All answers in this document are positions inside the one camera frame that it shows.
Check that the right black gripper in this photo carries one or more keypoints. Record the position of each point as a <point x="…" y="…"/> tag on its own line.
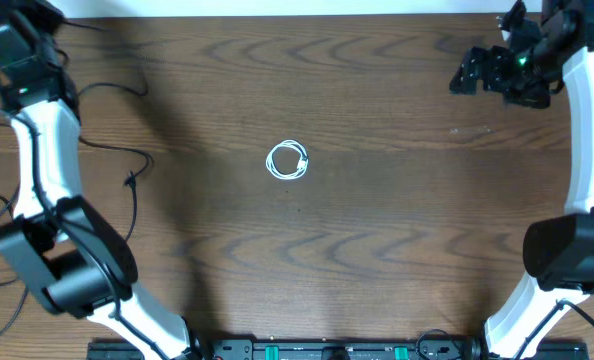
<point x="490" y="70"/>

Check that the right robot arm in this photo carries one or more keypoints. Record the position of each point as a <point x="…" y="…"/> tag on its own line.
<point x="538" y="60"/>

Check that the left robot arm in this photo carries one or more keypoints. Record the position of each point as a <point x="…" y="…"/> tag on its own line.
<point x="68" y="256"/>

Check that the clear tape piece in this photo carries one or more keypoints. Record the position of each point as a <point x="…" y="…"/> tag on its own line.
<point x="470" y="130"/>

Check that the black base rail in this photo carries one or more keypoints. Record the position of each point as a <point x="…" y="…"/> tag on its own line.
<point x="434" y="348"/>

